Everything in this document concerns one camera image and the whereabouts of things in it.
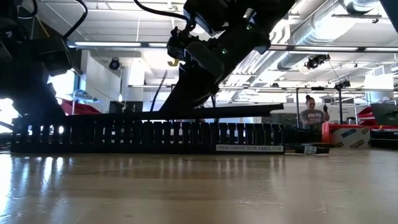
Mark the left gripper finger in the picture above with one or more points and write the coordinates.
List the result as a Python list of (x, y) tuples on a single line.
[(37, 105)]

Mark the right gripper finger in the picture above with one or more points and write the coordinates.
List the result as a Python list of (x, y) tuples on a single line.
[(192, 93)]

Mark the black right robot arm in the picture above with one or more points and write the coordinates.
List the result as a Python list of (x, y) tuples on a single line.
[(264, 12)]

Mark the red plastic case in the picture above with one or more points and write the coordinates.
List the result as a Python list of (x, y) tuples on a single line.
[(77, 109)]

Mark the round black ceiling fixture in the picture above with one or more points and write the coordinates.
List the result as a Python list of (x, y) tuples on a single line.
[(114, 64)]

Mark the long ceiling light strip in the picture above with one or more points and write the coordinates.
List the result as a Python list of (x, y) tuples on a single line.
[(326, 48), (105, 44)]

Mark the person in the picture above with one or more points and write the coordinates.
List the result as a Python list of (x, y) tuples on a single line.
[(312, 116)]

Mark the red workbench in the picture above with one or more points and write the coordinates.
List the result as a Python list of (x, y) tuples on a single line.
[(365, 116)]

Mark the dark grey slanted panel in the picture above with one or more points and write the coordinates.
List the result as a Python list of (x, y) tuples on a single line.
[(385, 115)]

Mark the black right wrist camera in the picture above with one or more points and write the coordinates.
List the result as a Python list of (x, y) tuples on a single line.
[(178, 43)]

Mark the silver ventilation duct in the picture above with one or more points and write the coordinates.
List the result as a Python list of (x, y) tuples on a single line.
[(323, 25)]

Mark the black camera stand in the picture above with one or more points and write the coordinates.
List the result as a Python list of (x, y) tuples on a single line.
[(340, 105)]

